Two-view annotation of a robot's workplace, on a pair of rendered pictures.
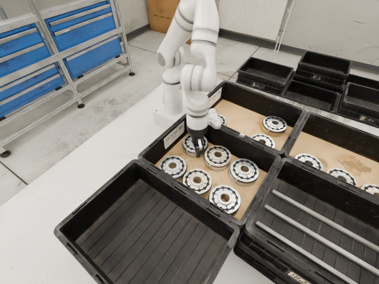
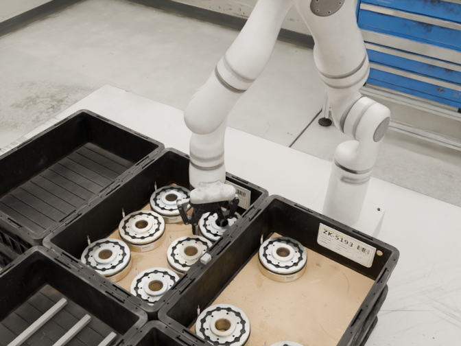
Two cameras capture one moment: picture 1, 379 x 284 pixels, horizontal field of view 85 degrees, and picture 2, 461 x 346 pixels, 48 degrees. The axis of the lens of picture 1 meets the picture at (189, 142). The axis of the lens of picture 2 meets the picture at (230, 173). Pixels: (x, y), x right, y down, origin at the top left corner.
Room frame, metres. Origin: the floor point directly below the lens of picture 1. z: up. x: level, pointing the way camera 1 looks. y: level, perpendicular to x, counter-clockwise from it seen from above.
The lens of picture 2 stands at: (0.55, -0.87, 1.69)
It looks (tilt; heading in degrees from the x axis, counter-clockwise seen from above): 39 degrees down; 88
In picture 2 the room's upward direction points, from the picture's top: 1 degrees clockwise
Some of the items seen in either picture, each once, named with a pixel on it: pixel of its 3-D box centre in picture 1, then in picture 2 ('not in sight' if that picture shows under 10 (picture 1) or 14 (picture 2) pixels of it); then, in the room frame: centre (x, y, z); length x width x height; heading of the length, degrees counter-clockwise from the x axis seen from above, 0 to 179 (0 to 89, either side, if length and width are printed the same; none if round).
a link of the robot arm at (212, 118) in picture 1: (202, 115); (208, 173); (0.54, -0.05, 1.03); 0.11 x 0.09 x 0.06; 100
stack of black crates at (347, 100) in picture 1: (357, 123); not in sight; (1.21, -1.33, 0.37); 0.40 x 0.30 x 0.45; 58
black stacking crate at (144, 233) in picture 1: (150, 237); (68, 184); (0.19, 0.11, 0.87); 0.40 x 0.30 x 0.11; 54
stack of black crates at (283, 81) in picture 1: (259, 91); not in sight; (1.64, -0.65, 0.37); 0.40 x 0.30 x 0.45; 57
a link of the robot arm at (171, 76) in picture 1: (172, 64); (360, 135); (0.87, 0.08, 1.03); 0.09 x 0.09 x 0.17; 43
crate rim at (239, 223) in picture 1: (208, 158); (162, 219); (0.44, -0.07, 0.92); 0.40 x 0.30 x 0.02; 54
